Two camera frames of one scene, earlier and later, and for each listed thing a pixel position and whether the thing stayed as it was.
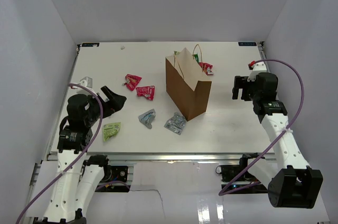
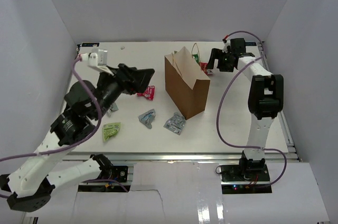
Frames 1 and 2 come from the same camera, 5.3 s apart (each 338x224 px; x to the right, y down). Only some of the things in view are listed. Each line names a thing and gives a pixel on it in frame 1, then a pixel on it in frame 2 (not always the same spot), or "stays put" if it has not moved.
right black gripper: [241, 82] -> [216, 54]
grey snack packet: [176, 124] stays put
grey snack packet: [146, 119] stays put
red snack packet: [147, 91] stays put
